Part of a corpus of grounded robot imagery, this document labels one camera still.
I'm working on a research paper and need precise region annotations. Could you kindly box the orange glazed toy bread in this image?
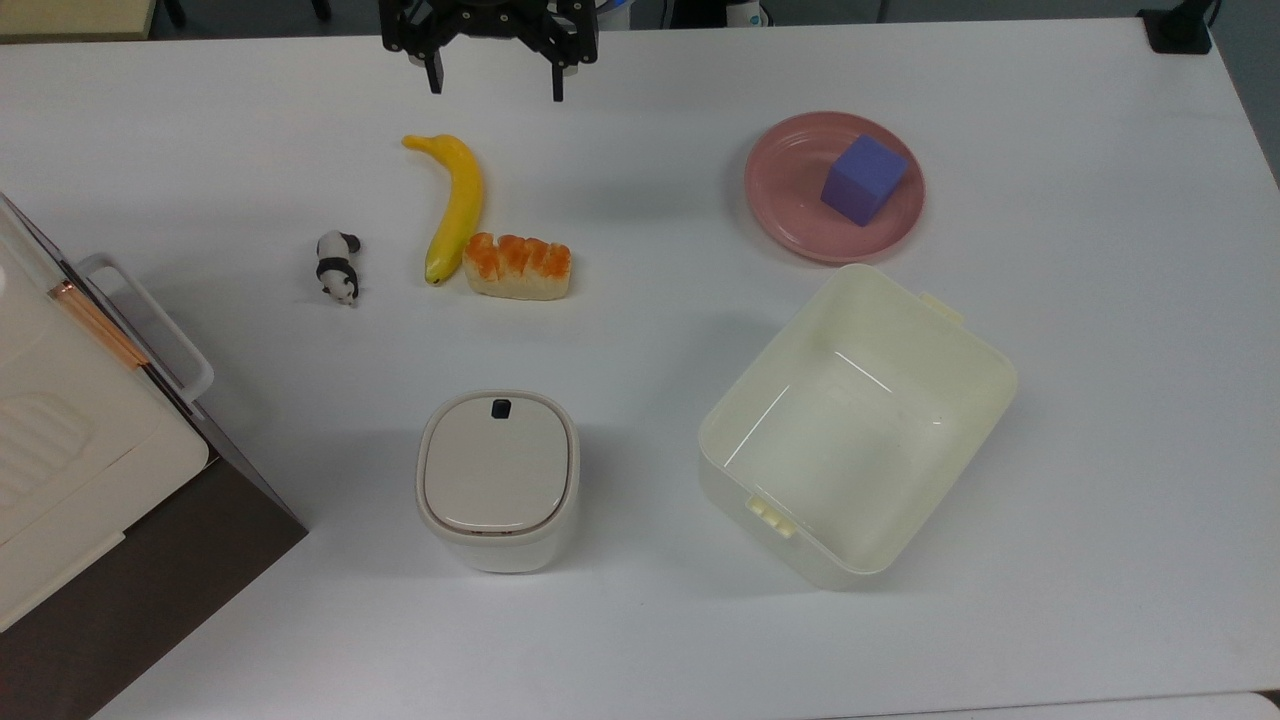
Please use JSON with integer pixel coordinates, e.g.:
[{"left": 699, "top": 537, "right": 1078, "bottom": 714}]
[{"left": 462, "top": 232, "right": 574, "bottom": 301}]

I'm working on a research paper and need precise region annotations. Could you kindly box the black white panda figurine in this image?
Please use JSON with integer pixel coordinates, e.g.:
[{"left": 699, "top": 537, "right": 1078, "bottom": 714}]
[{"left": 315, "top": 230, "right": 363, "bottom": 307}]

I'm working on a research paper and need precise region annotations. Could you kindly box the purple cube block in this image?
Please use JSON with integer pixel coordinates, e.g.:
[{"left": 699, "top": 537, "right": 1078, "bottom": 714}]
[{"left": 820, "top": 134, "right": 910, "bottom": 228}]

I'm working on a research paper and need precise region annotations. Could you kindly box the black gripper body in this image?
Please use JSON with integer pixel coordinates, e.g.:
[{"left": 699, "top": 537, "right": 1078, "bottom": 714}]
[{"left": 378, "top": 0, "right": 601, "bottom": 74}]

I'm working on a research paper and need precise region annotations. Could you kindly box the pink round plate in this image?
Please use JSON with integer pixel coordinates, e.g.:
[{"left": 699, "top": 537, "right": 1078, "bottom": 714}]
[{"left": 743, "top": 111, "right": 926, "bottom": 265}]

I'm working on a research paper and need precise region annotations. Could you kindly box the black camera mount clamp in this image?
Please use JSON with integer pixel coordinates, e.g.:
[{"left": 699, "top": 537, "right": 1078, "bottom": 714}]
[{"left": 1137, "top": 0, "right": 1218, "bottom": 56}]

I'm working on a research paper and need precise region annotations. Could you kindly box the wooden drawer with white handle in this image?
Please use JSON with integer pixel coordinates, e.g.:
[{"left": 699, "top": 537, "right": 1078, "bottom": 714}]
[{"left": 55, "top": 252, "right": 216, "bottom": 421}]

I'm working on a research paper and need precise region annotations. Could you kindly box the light wooden desk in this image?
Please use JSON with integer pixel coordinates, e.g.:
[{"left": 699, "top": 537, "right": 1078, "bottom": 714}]
[{"left": 0, "top": 0, "right": 159, "bottom": 44}]

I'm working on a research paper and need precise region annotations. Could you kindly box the yellow toy banana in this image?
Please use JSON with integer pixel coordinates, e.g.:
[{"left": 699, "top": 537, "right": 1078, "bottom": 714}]
[{"left": 402, "top": 133, "right": 486, "bottom": 287}]

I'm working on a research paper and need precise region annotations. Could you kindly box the dark wood drawer cabinet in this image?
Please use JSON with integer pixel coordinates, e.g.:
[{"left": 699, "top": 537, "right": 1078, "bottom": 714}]
[{"left": 0, "top": 190, "right": 310, "bottom": 720}]

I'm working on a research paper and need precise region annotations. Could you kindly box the cream lidded trash can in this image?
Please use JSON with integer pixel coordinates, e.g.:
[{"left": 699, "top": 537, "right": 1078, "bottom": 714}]
[{"left": 415, "top": 389, "right": 582, "bottom": 574}]

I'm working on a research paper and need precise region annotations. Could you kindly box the cream open plastic bin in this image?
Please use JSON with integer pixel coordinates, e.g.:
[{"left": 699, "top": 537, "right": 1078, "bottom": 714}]
[{"left": 697, "top": 263, "right": 1020, "bottom": 591}]

